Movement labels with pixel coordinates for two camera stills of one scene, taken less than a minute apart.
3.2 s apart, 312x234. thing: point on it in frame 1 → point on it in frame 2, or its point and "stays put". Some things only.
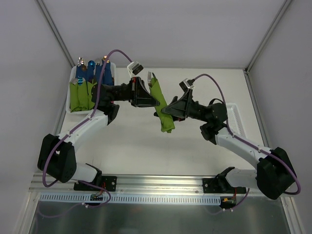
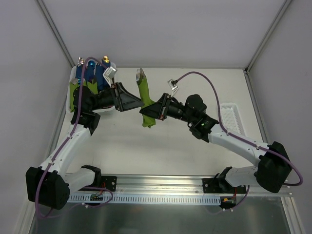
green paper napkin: (166, 121) → (148, 121)
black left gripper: (134, 92) → (117, 96)
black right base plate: (221, 185) stays put
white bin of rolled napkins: (72, 76) stays put
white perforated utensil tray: (235, 122) stays put
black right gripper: (188, 103) → (164, 106)
